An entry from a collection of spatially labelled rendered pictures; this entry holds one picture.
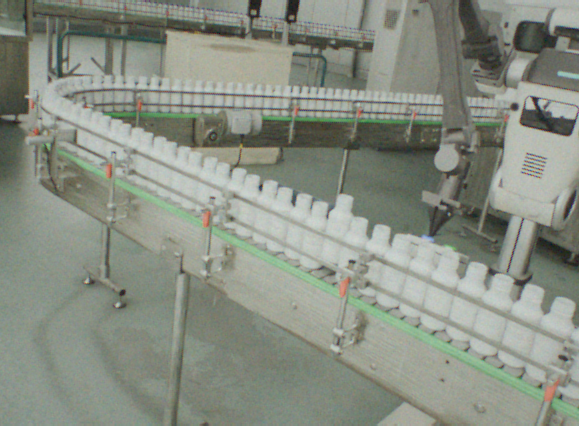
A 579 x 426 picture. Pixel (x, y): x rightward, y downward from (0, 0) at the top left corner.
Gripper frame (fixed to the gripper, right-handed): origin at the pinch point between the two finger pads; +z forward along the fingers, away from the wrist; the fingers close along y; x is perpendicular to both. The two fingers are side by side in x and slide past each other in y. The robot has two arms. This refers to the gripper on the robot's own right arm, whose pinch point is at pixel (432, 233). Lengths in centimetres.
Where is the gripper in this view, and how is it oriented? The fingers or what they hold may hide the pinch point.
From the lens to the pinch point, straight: 149.4
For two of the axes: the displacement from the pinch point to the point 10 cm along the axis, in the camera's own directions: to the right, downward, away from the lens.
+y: 7.5, 3.2, -5.7
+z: -3.5, 9.3, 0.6
